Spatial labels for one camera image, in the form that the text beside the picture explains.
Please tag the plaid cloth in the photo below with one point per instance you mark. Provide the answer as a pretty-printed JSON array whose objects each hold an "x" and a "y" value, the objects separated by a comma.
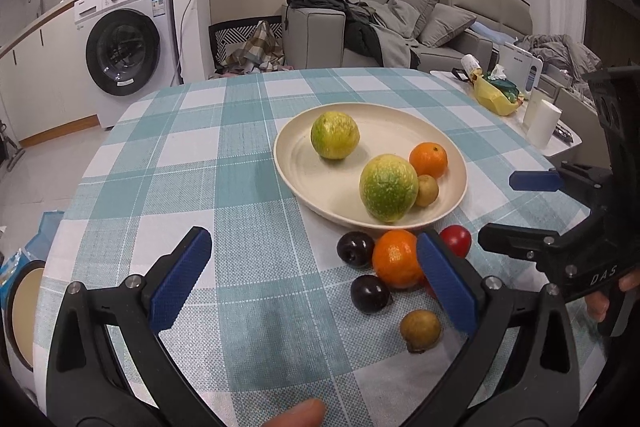
[{"x": 262, "y": 52}]

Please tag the yellow-green guava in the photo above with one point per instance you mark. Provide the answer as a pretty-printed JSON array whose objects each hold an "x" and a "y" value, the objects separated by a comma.
[{"x": 334, "y": 135}]

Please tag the metal faucet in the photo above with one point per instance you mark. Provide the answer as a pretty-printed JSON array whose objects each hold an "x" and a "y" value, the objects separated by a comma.
[{"x": 38, "y": 7}]

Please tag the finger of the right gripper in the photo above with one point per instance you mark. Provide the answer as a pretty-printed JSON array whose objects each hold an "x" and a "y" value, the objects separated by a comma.
[
  {"x": 536, "y": 181},
  {"x": 518, "y": 243}
]

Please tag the grey sofa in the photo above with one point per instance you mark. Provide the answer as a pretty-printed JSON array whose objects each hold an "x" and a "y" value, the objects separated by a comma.
[{"x": 508, "y": 18}]

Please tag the teal checked tablecloth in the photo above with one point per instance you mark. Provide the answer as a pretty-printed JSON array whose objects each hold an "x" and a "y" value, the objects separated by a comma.
[{"x": 270, "y": 322}]

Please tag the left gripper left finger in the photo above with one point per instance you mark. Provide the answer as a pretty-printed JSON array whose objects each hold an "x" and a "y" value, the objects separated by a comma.
[{"x": 172, "y": 278}]

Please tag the brown longan fruit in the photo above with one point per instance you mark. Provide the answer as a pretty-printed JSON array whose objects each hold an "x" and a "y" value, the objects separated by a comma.
[
  {"x": 428, "y": 191},
  {"x": 421, "y": 330}
]

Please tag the green-yellow citrus fruit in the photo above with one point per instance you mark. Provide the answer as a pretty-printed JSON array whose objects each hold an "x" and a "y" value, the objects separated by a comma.
[{"x": 388, "y": 187}]

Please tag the white washing machine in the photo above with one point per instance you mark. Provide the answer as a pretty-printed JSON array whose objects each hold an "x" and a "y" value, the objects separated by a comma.
[{"x": 129, "y": 49}]

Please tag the yellow plastic bag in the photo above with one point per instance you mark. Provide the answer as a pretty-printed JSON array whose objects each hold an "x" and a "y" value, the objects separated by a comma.
[{"x": 493, "y": 99}]

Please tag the white appliance box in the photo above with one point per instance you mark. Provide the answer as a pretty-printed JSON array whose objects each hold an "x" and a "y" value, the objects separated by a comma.
[{"x": 521, "y": 67}]

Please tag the dark plum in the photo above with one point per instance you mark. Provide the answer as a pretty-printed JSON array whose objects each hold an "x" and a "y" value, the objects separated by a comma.
[
  {"x": 369, "y": 294},
  {"x": 356, "y": 249}
]

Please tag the large orange mandarin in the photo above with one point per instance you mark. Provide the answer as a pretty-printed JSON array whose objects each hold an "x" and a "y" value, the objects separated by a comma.
[{"x": 395, "y": 262}]

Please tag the red tomato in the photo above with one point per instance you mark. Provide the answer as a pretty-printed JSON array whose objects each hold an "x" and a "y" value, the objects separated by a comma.
[{"x": 458, "y": 239}]

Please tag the grey blanket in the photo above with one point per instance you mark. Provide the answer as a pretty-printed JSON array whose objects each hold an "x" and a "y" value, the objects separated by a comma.
[{"x": 562, "y": 52}]

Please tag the white bottle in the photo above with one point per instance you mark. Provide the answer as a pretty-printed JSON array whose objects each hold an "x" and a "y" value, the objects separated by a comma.
[{"x": 471, "y": 65}]

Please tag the white paper roll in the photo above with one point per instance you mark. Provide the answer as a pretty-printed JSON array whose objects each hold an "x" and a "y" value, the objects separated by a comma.
[{"x": 542, "y": 125}]

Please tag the small orange mandarin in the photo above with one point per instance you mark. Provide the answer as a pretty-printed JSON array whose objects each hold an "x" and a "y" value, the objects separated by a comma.
[{"x": 429, "y": 159}]

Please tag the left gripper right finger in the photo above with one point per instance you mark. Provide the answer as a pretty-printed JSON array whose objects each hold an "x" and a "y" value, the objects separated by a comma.
[{"x": 456, "y": 284}]

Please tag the black patterned laundry basket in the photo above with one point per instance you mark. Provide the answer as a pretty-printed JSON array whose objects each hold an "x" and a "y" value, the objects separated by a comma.
[{"x": 226, "y": 36}]

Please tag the dark clothes pile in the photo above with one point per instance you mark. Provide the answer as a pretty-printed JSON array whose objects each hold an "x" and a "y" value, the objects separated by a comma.
[{"x": 347, "y": 33}]

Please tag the white kitchen cabinet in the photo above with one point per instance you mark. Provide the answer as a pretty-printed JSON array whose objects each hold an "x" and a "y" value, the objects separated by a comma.
[{"x": 45, "y": 82}]

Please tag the person's left hand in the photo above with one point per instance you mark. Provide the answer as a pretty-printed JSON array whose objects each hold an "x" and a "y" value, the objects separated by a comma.
[{"x": 309, "y": 413}]

